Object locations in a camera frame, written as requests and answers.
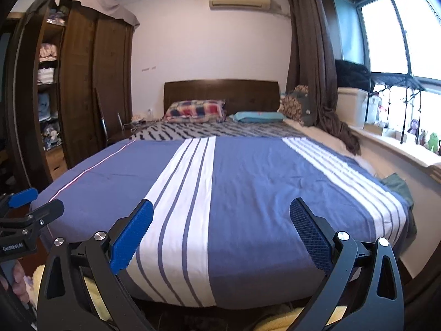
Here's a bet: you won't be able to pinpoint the brown patterned cushion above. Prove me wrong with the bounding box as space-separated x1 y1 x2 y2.
277 85 309 125

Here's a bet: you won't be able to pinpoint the black metal rack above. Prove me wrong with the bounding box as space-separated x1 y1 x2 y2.
367 71 441 145

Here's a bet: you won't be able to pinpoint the brown curtain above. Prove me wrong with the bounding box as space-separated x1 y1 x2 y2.
284 0 362 156

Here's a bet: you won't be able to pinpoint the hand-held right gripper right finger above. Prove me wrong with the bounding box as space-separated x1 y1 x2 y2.
289 197 404 331

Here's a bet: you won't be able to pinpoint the grey window blind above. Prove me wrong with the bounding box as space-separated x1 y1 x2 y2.
332 0 366 64

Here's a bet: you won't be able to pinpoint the pale cloth wardrobe cover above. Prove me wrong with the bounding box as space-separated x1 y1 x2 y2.
50 0 140 28

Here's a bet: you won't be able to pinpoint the brown wooden wardrobe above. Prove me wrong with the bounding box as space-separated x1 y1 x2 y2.
7 0 135 194

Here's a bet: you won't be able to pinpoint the white storage box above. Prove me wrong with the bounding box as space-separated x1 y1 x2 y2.
337 87 369 129

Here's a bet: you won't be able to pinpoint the black cloth pile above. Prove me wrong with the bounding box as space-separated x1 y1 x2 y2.
335 59 374 92

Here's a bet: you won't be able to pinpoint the black white patterned blanket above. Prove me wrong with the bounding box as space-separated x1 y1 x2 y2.
133 120 307 142

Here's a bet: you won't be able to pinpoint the light blue folded clothes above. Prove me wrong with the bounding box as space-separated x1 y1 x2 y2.
38 93 52 121

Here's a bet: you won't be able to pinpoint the metal folding chair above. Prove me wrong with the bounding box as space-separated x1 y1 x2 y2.
95 88 133 145

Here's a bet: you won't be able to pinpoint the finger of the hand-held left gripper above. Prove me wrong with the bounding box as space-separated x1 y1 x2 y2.
0 199 65 230
0 188 39 211

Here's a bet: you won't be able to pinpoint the pile of soft toys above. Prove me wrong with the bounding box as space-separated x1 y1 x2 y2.
43 122 63 150

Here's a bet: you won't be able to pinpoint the teal pillow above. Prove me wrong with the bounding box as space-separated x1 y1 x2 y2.
230 111 286 124

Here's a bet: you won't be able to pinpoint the bright window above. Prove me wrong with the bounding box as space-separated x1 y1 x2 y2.
358 0 441 94

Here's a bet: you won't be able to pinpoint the grey bag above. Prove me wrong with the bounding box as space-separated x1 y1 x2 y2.
300 93 316 126

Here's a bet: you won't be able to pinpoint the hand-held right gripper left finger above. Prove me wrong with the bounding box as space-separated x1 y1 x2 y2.
36 198 155 331

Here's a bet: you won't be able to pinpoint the red blue plaid pillow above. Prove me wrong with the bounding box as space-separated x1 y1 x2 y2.
165 99 226 124

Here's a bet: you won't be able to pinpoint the green cloth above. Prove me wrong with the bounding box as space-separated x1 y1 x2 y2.
381 173 414 207

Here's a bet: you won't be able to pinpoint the person's left hand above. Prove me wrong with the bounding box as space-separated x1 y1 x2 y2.
0 264 29 306

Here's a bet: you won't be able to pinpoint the small beige box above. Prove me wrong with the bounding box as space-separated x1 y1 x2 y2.
363 122 397 137

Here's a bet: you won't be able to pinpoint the dark wooden headboard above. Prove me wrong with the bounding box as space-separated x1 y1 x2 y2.
163 80 280 116

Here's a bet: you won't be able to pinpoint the blue white striped bed sheet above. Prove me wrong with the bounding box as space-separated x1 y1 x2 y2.
30 134 414 309

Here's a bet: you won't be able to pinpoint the white window sill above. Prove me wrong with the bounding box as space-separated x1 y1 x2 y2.
348 124 441 180

